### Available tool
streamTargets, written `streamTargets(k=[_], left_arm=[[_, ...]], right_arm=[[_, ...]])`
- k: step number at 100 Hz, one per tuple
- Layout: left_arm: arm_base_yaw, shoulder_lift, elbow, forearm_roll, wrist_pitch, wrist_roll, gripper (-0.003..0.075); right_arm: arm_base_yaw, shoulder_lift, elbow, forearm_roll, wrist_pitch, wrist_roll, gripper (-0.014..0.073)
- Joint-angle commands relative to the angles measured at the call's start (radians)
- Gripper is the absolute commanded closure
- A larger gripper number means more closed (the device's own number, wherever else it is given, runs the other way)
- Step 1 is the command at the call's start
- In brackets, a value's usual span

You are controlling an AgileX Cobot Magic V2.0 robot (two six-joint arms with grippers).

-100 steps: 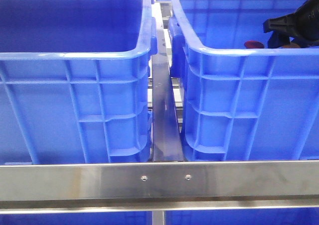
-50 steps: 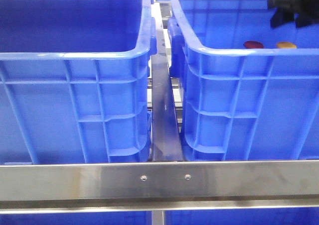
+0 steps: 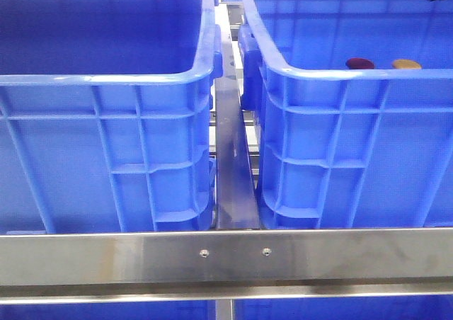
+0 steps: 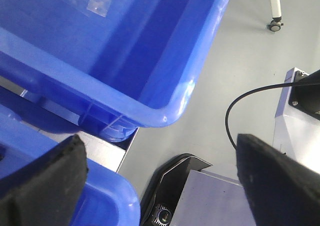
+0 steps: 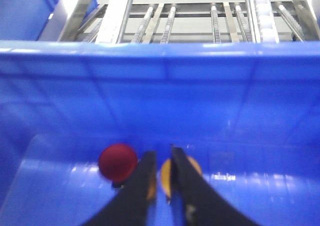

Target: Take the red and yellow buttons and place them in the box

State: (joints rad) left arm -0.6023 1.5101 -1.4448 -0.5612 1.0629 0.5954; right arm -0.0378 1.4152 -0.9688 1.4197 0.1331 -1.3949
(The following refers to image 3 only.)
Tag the yellow mushroom push button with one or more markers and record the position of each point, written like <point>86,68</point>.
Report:
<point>405,64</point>

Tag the red mushroom push button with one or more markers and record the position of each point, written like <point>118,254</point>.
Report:
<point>359,63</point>

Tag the right blue plastic bin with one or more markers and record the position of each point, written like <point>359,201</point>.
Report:
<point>351,148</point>

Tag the blue plastic bin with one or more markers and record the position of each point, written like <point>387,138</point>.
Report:
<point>105,115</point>
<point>351,148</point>

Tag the left blue plastic bin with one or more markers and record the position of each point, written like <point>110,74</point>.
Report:
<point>105,115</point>

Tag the stainless steel rack frame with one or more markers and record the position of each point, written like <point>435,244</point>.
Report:
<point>237,259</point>

